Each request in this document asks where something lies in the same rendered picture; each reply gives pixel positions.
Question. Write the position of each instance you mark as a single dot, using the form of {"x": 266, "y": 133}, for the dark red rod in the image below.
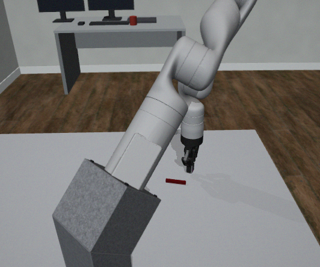
{"x": 182, "y": 182}

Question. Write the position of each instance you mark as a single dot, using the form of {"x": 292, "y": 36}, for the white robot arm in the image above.
{"x": 165, "y": 112}

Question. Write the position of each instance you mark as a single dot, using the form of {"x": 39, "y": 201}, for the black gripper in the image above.
{"x": 190, "y": 152}

